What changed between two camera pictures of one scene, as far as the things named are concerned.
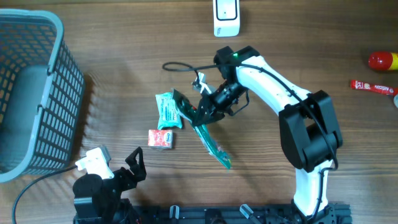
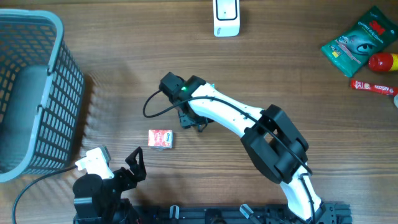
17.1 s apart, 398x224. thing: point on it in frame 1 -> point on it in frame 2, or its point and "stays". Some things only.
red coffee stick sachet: (356, 84) stays
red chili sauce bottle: (383, 61) stays
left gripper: (137, 168) stays
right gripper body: (215, 107) -> (189, 119)
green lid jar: (395, 100) stays
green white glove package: (185, 108) -> (351, 51)
